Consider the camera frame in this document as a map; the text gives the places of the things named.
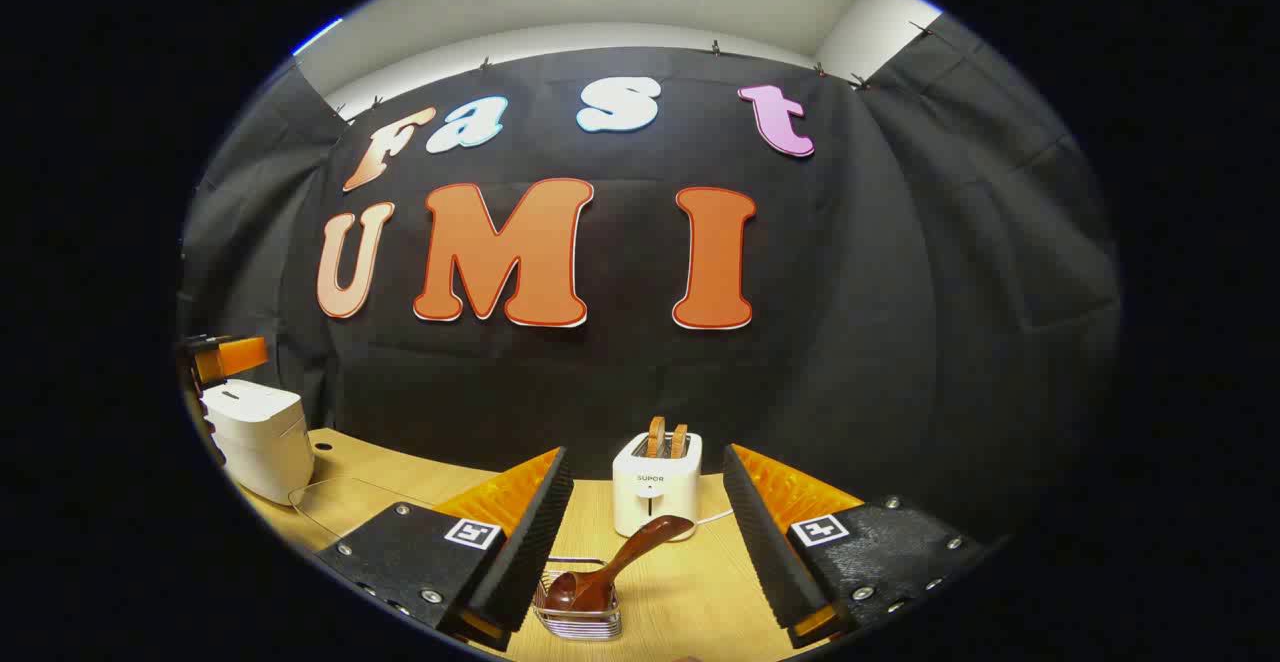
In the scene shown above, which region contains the white rice cooker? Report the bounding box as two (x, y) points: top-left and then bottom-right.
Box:
(200, 379), (316, 506)

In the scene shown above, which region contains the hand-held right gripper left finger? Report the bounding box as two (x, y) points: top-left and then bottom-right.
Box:
(315, 447), (576, 653)

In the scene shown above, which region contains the wire chopstick holder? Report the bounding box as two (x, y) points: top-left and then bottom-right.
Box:
(533, 557), (623, 641)

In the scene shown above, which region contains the brown wooden spoon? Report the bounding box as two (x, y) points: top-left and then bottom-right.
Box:
(548, 515), (695, 613)

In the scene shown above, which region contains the black backdrop cloth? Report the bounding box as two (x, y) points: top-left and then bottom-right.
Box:
(180, 14), (1121, 543)

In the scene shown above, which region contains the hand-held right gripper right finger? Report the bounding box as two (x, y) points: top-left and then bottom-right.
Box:
(722, 444), (991, 650)

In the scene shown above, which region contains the white toaster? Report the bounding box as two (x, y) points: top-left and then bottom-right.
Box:
(612, 430), (703, 541)

